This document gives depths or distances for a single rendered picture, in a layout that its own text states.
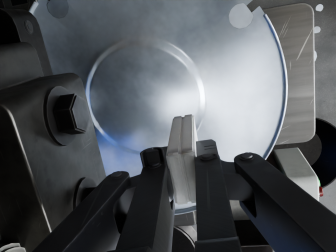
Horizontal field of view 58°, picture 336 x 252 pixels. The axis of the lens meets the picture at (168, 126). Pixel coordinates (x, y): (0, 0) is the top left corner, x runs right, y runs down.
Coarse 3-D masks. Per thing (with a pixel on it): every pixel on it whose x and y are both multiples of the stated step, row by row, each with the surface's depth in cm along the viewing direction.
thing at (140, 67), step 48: (96, 0) 29; (144, 0) 29; (192, 0) 28; (240, 0) 28; (48, 48) 32; (96, 48) 31; (144, 48) 30; (192, 48) 30; (240, 48) 29; (96, 96) 32; (144, 96) 32; (192, 96) 31; (240, 96) 31; (144, 144) 34; (240, 144) 33
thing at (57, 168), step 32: (0, 64) 17; (32, 64) 21; (0, 96) 15; (32, 96) 15; (64, 96) 17; (0, 128) 14; (32, 128) 15; (64, 128) 17; (0, 160) 14; (32, 160) 15; (64, 160) 18; (96, 160) 22; (0, 192) 15; (32, 192) 15; (64, 192) 17; (0, 224) 16; (32, 224) 15
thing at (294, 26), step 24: (288, 24) 29; (312, 24) 28; (288, 48) 29; (312, 48) 29; (288, 72) 30; (312, 72) 30; (288, 96) 31; (312, 96) 30; (288, 120) 32; (312, 120) 31
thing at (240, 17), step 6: (234, 6) 28; (240, 6) 28; (246, 6) 28; (234, 12) 28; (240, 12) 28; (246, 12) 28; (234, 18) 28; (240, 18) 28; (246, 18) 28; (234, 24) 29; (240, 24) 29; (246, 24) 29
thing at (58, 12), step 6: (54, 0) 30; (60, 0) 30; (66, 0) 30; (48, 6) 30; (54, 6) 30; (60, 6) 30; (66, 6) 30; (54, 12) 30; (60, 12) 30; (66, 12) 30
